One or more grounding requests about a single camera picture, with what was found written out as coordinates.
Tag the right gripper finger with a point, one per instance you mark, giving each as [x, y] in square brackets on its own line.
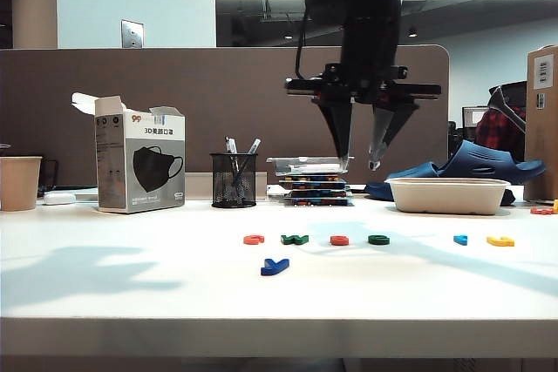
[340, 128]
[385, 128]

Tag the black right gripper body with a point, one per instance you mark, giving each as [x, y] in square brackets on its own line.
[370, 54]

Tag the red letter e magnet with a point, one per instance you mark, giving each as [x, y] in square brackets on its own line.
[336, 241]

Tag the green letter o magnet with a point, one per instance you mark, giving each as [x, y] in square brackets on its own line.
[374, 241]

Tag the blue letter y magnet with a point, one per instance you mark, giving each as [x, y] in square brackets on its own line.
[272, 268]

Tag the green letter w magnet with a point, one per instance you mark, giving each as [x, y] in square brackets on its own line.
[287, 240]

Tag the light blue letter r magnet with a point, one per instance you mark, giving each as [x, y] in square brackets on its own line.
[458, 239]

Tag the red letter c magnet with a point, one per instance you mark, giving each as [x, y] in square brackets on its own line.
[250, 240]

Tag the yellow letter u magnet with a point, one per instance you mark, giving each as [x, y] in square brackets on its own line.
[495, 241]

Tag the red letter s magnet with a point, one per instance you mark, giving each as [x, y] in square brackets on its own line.
[540, 211]

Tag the black ceiling spotlight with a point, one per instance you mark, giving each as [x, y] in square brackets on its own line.
[412, 33]

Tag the dark blue rubber slipper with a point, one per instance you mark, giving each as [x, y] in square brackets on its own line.
[414, 171]
[479, 158]

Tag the clear plastic case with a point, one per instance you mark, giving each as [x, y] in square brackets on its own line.
[305, 166]

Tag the black silver pen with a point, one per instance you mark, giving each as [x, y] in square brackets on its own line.
[255, 145]
[230, 144]

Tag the black computer monitor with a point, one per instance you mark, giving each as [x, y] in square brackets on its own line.
[473, 117]

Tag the beige pulp tray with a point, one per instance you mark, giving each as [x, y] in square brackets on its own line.
[444, 198]

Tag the black mesh pen holder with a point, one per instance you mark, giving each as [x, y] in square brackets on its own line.
[233, 191]

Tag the black office chair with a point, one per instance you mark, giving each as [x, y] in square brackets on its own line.
[512, 91]

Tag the brown desk partition panel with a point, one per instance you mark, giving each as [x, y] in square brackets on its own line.
[196, 97]

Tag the brown cardboard box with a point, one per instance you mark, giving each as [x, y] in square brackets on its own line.
[540, 150]

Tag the grey white mask box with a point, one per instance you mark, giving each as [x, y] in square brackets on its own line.
[144, 163]

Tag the white earbud case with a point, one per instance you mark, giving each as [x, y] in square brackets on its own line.
[59, 198]

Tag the beige paper cup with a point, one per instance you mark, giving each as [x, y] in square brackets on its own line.
[19, 184]

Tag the dark cup with printed lid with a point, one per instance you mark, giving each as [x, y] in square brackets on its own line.
[3, 150]

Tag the metal wall switch plate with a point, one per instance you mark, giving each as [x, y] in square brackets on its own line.
[132, 34]

